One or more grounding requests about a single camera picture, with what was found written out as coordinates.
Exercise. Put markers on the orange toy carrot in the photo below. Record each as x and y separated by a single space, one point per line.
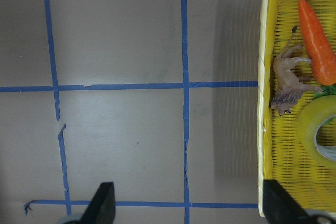
317 45

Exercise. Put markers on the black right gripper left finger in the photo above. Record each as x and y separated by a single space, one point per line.
101 209

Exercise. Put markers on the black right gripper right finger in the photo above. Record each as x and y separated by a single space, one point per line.
280 208

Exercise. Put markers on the brown toy lion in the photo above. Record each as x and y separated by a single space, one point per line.
290 87

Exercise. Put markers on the yellow woven basket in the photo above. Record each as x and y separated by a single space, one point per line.
281 155

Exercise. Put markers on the yellow tape roll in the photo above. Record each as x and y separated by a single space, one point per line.
308 123

